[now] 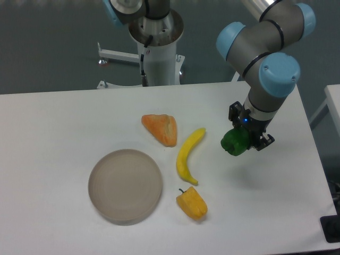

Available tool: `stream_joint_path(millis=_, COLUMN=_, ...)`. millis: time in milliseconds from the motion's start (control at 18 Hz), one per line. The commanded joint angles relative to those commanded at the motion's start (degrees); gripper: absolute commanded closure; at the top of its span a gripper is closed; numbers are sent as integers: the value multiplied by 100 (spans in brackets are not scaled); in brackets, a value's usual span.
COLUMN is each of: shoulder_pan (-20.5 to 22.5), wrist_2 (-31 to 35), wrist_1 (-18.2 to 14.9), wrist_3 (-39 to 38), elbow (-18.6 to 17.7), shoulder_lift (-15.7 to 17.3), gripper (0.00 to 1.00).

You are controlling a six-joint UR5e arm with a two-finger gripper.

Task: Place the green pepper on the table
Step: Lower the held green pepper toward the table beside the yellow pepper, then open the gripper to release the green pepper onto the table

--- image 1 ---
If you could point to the white side table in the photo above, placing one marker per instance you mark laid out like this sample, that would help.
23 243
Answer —
329 105

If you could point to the yellow banana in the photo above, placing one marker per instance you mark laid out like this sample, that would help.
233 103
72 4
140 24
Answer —
182 157

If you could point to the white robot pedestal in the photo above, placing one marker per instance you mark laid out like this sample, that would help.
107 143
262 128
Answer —
157 56

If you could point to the green pepper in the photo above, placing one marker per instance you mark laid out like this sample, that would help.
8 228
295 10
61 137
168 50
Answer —
236 141

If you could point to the beige round plate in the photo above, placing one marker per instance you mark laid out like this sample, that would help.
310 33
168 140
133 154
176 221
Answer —
125 186

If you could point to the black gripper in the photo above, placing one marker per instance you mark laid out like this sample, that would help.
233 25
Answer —
259 139

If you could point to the yellow bell pepper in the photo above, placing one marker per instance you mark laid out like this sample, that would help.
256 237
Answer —
192 204

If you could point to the orange triangular bread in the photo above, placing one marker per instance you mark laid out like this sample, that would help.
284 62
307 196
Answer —
163 127

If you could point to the black clamp at table edge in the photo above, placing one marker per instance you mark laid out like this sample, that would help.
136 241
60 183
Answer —
330 227

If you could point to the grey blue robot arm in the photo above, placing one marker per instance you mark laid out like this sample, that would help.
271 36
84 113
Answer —
255 53

